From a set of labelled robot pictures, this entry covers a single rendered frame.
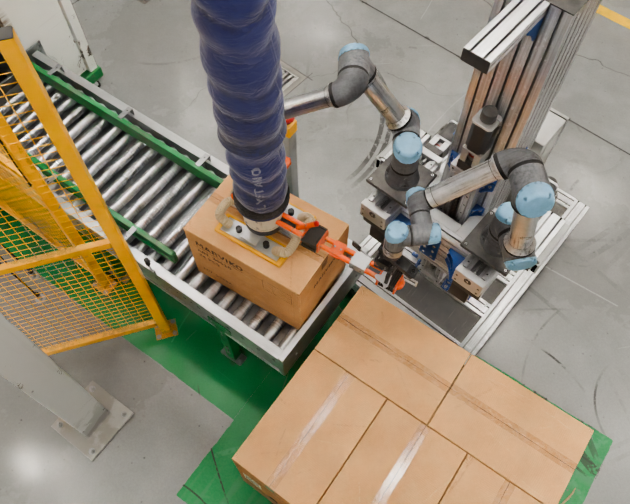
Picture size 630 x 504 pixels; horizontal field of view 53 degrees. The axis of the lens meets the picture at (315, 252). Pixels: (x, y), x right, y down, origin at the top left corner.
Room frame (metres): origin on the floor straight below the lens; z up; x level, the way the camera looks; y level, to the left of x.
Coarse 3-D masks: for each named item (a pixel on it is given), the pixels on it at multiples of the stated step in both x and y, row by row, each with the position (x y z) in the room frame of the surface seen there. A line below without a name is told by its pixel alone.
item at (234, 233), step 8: (232, 216) 1.45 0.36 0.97; (240, 224) 1.41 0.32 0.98; (224, 232) 1.37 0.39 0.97; (232, 232) 1.37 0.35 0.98; (240, 232) 1.37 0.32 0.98; (232, 240) 1.34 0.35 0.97; (240, 240) 1.33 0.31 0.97; (264, 240) 1.33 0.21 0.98; (272, 240) 1.33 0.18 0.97; (248, 248) 1.29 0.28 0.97; (256, 248) 1.29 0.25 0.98; (264, 248) 1.29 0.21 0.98; (264, 256) 1.26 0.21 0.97; (272, 256) 1.25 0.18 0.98; (280, 264) 1.22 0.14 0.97
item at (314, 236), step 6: (312, 228) 1.31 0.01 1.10; (318, 228) 1.31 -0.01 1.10; (324, 228) 1.31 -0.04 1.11; (306, 234) 1.29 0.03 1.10; (312, 234) 1.29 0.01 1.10; (318, 234) 1.29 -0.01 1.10; (324, 234) 1.28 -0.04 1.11; (306, 240) 1.25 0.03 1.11; (312, 240) 1.26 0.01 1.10; (318, 240) 1.26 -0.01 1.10; (324, 240) 1.27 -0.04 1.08; (306, 246) 1.25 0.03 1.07; (312, 246) 1.23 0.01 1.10; (318, 246) 1.23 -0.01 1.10
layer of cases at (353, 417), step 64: (384, 320) 1.15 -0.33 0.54; (320, 384) 0.84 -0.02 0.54; (384, 384) 0.84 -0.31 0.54; (448, 384) 0.84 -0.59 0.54; (512, 384) 0.84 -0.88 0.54; (256, 448) 0.56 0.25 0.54; (320, 448) 0.56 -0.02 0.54; (384, 448) 0.56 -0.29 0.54; (448, 448) 0.56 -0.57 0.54; (512, 448) 0.56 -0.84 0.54; (576, 448) 0.56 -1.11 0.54
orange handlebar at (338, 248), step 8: (288, 160) 1.66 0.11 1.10; (288, 216) 1.38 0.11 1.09; (280, 224) 1.34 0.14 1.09; (296, 224) 1.34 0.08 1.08; (296, 232) 1.30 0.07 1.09; (328, 240) 1.26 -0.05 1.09; (336, 240) 1.26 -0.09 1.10; (320, 248) 1.23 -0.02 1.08; (328, 248) 1.23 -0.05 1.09; (336, 248) 1.22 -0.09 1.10; (344, 248) 1.22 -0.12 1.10; (336, 256) 1.19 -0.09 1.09; (344, 256) 1.19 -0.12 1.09; (368, 272) 1.12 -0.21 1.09; (400, 288) 1.05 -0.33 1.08
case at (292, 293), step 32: (224, 192) 1.59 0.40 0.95; (192, 224) 1.43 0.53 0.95; (320, 224) 1.43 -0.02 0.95; (224, 256) 1.29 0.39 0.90; (256, 256) 1.27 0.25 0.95; (320, 256) 1.27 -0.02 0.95; (256, 288) 1.21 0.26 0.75; (288, 288) 1.12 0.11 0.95; (320, 288) 1.23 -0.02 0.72; (288, 320) 1.12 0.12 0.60
